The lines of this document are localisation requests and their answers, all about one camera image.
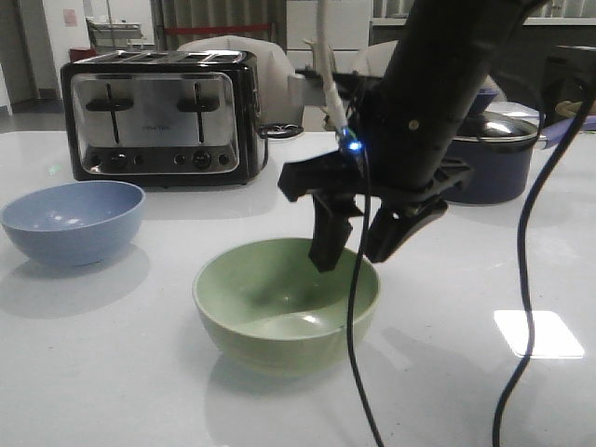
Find beige chair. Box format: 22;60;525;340
178;35;304;127
348;38;508;103

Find glass pot lid blue knob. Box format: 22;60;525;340
454;88;537;142

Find beige chair right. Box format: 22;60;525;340
348;38;508;103

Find white cabinet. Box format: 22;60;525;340
286;1;372;50

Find black toaster power cord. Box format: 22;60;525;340
257;123;305;173

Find white cable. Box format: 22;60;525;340
315;0;350;136

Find thin black cable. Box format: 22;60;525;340
345;148;386;447

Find black and steel toaster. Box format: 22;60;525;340
61;49;268;186

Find green bowl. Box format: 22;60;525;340
193;237;381;377

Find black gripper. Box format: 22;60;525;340
278;151;473;273

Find beige chair left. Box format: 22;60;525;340
178;35;304;127

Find dark blue saucepan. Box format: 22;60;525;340
442;119;571;205

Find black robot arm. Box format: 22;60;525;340
278;1;538;272

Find blue bowl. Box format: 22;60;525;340
1;181;145;267

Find woven basket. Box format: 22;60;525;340
555;100;582;121

